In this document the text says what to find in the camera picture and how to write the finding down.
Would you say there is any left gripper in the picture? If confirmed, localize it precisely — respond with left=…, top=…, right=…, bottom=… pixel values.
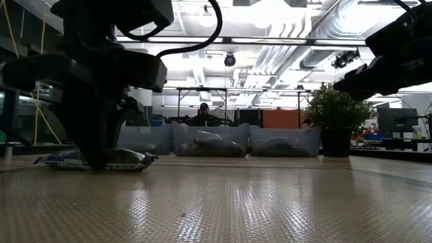
left=1, top=20, right=168, bottom=171

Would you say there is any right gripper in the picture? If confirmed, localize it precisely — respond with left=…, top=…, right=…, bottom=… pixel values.
left=333, top=1, right=432, bottom=101

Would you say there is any purple green granola bar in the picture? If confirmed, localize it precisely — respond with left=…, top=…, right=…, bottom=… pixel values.
left=32, top=147, right=159, bottom=173

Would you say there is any light blue granola bar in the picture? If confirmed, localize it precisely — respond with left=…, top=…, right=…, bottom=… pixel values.
left=192, top=129, right=223, bottom=145

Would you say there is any black track light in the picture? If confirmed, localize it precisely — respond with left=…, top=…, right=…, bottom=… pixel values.
left=331, top=48, right=361, bottom=70

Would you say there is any green potted plant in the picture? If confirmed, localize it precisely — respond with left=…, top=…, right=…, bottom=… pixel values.
left=302, top=80, right=379, bottom=158

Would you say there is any transparent grey plastic bin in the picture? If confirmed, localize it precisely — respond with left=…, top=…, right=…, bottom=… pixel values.
left=248, top=124, right=322, bottom=158
left=117, top=125, right=175, bottom=155
left=171, top=121, right=251, bottom=158

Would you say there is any black background desk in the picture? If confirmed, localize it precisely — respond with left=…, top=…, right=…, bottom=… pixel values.
left=379, top=136, right=432, bottom=152

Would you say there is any person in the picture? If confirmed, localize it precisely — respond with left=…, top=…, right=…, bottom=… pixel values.
left=184, top=102, right=234, bottom=128

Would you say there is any overhead LED light bar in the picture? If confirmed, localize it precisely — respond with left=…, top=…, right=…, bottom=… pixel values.
left=116, top=35, right=367, bottom=47

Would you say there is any round black ceiling fixture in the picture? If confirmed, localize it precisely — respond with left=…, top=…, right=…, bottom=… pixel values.
left=223, top=53, right=237, bottom=68

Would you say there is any woven baking mat dark border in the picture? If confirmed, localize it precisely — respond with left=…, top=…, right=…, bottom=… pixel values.
left=0, top=163, right=432, bottom=243

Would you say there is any black background workstation frame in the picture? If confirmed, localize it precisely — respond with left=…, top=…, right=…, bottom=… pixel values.
left=161, top=86, right=312, bottom=129

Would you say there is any black right camera cable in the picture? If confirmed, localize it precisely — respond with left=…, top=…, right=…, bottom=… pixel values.
left=391, top=0, right=418, bottom=21

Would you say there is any black camera cable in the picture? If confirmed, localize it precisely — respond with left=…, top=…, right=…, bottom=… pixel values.
left=116, top=0, right=224, bottom=59
left=391, top=0, right=418, bottom=21

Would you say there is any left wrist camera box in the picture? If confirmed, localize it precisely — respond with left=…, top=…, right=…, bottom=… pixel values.
left=114, top=0, right=175, bottom=32

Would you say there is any black left camera cable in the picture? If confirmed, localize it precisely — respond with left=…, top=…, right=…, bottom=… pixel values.
left=116, top=0, right=224, bottom=59

